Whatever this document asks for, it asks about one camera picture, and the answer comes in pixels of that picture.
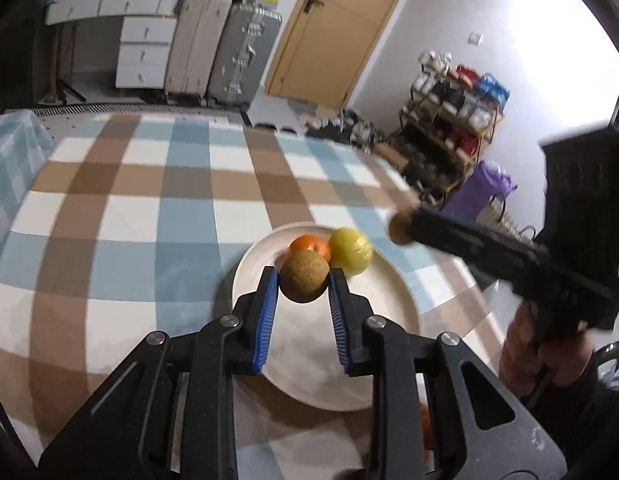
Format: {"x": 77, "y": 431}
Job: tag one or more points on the brown kiwi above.
{"x": 303, "y": 277}

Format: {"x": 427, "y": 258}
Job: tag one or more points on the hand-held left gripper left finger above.
{"x": 268, "y": 320}

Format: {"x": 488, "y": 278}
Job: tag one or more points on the light blue checkered cloth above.
{"x": 9, "y": 170}

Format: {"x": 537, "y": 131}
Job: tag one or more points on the person's right hand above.
{"x": 519, "y": 355}

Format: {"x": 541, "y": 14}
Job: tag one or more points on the pile of loose shoes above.
{"x": 349, "y": 127}

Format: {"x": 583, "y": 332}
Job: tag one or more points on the white desk with drawers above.
{"x": 144, "y": 35}

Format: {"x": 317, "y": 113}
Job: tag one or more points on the wooden shoe rack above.
{"x": 489, "y": 132}

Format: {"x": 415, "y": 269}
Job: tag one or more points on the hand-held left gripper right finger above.
{"x": 339, "y": 320}

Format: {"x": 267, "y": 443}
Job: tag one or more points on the wooden door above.
{"x": 339, "y": 35}

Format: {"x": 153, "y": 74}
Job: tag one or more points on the orange tangerine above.
{"x": 309, "y": 245}

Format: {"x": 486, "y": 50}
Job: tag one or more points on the silver suitcase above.
{"x": 242, "y": 55}

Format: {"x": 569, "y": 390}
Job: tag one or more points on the purple bag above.
{"x": 477, "y": 190}

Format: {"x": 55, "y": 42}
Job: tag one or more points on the brown cardboard box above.
{"x": 392, "y": 156}

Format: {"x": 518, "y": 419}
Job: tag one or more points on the person's right forearm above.
{"x": 584, "y": 420}

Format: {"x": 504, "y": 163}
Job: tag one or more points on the woven basket bag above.
{"x": 499, "y": 220}

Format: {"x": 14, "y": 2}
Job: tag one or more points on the white light switch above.
{"x": 475, "y": 38}

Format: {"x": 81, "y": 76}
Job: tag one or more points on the yellow lemon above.
{"x": 350, "y": 250}

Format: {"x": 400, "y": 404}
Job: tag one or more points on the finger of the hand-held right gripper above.
{"x": 479, "y": 247}

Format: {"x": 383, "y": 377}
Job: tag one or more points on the beige suitcase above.
{"x": 197, "y": 45}

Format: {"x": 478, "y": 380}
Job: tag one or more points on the cream round plate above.
{"x": 302, "y": 352}

